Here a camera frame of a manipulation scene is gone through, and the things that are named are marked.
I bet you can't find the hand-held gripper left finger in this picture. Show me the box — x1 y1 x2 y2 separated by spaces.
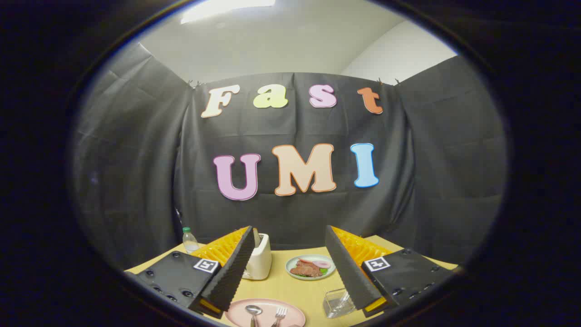
129 226 256 319

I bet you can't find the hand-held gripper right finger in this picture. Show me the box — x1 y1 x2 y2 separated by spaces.
325 225 459 318

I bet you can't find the wooden handled metal spoon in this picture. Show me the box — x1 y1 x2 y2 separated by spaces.
245 305 263 327

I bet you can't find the cream toaster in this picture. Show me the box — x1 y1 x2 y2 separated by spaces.
243 233 273 281

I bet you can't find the brown steak piece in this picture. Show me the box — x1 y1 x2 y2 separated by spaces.
290 260 324 277

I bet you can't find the clear plastic water bottle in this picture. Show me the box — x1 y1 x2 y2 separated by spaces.
182 227 199 254

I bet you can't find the pale green oval plate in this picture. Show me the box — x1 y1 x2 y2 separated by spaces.
286 254 336 281

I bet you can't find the pink round plate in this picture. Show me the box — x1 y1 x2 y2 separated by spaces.
225 298 306 327

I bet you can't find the metal wire cutlery rack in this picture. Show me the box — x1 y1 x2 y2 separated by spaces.
323 287 357 318

